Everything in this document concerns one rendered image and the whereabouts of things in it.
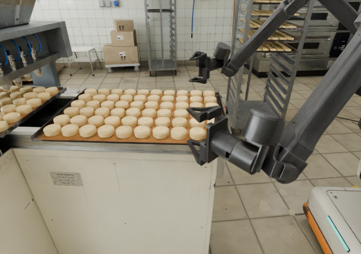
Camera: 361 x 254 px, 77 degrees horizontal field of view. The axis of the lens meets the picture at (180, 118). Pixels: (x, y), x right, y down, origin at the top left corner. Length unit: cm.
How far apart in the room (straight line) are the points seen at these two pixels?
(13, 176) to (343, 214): 151
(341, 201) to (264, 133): 119
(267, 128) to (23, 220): 91
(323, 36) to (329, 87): 402
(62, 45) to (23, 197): 67
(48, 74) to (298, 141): 117
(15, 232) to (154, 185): 51
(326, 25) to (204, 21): 203
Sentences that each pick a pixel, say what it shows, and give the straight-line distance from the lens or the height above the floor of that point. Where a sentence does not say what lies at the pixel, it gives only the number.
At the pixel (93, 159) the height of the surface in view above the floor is 81.
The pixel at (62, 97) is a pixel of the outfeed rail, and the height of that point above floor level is 89.
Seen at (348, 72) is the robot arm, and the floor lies 116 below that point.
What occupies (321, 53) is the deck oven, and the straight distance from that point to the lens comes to 460.
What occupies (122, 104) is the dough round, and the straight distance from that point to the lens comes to 88.
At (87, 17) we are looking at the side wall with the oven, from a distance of 480.
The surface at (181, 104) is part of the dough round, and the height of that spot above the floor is 92.
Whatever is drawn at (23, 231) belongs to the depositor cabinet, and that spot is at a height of 53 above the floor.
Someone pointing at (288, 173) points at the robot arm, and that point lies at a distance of 50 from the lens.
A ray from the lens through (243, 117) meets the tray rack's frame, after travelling 246.
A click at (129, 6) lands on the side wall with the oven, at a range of 465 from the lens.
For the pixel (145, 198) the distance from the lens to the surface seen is 89.
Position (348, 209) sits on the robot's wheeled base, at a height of 28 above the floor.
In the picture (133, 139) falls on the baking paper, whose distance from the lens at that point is 70.
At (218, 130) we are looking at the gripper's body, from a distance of 52.
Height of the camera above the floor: 129
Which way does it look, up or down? 29 degrees down
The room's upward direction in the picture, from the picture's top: straight up
